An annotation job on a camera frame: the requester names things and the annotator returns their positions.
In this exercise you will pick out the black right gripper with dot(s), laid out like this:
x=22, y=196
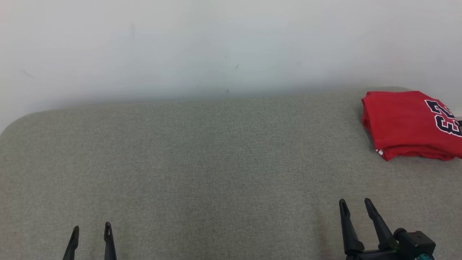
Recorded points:
x=371, y=255

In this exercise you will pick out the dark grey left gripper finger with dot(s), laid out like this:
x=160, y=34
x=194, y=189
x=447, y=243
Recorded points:
x=72, y=247
x=109, y=245

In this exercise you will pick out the red and white jersey shirt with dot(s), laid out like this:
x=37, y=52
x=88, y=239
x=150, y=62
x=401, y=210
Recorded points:
x=400, y=119

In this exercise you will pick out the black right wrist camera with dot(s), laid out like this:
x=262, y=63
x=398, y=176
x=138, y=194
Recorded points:
x=415, y=243

